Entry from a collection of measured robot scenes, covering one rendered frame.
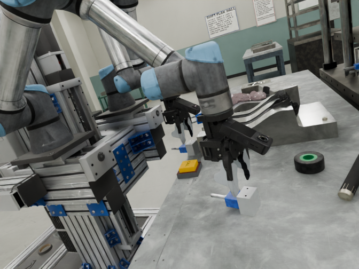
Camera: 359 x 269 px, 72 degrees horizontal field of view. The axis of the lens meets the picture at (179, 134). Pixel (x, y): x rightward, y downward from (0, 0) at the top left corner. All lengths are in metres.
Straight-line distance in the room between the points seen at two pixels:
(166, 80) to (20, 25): 0.38
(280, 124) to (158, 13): 7.94
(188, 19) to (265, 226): 7.99
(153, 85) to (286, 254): 0.45
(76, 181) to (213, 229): 0.53
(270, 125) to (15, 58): 0.82
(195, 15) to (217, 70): 7.84
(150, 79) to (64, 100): 0.69
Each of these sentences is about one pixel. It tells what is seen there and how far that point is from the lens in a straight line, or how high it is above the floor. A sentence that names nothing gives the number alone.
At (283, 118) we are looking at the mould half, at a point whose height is 0.90.
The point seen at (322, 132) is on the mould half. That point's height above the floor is 0.83.
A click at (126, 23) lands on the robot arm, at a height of 1.34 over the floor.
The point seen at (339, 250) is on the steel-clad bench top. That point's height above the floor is 0.80.
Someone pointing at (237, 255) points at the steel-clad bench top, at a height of 0.80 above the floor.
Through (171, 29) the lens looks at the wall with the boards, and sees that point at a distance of 8.57.
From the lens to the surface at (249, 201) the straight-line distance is 0.65.
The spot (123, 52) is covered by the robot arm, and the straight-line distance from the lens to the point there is 1.09.
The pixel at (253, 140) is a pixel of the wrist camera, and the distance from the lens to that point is 0.55.
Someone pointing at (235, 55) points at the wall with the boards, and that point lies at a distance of 8.21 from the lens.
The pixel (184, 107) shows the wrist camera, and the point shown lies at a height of 1.02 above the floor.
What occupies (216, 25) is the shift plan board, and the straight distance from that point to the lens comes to 8.23.
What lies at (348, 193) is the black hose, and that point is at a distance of 0.70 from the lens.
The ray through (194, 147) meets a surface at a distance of 1.08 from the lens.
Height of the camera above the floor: 1.23
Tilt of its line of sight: 18 degrees down
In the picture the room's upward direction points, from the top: 17 degrees counter-clockwise
